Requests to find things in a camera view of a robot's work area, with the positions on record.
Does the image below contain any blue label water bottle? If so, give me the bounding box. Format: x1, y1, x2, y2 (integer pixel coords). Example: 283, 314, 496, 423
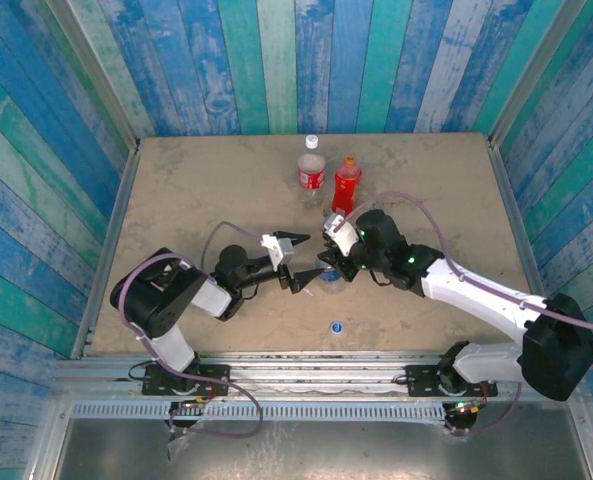
314, 251, 346, 296

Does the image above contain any red drink bottle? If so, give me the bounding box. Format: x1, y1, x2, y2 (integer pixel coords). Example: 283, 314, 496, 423
331, 155, 364, 218

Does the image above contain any clear bottle red label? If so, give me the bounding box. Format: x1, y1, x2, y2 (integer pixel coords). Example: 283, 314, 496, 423
296, 133, 328, 193

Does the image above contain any left controller board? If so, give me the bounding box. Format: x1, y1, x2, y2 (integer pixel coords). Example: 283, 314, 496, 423
169, 397, 213, 416

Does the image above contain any controller board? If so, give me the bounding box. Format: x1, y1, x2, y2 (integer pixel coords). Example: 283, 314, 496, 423
445, 397, 488, 416
169, 397, 213, 416

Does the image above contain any grey metal base sheet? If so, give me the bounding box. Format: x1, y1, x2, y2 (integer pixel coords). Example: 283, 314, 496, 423
55, 418, 590, 480

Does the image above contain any right controller board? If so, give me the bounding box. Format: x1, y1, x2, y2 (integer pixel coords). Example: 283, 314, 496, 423
445, 397, 488, 416

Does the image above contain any aluminium frame rail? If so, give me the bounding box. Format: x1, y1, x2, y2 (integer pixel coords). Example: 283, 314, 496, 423
53, 351, 587, 403

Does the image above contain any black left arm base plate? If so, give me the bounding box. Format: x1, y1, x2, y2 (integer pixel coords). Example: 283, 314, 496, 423
141, 363, 231, 398

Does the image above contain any aluminium table side rail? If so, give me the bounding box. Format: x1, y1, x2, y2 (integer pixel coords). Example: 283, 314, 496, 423
69, 142, 143, 360
486, 139, 563, 349

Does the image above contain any white slotted cable duct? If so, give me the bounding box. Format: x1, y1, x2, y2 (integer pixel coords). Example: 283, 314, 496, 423
69, 400, 448, 422

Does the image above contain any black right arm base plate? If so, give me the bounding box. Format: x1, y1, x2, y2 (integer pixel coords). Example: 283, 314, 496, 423
404, 364, 498, 399

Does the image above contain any aluminium corner post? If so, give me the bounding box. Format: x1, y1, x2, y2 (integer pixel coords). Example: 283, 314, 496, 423
45, 0, 142, 151
486, 0, 593, 146

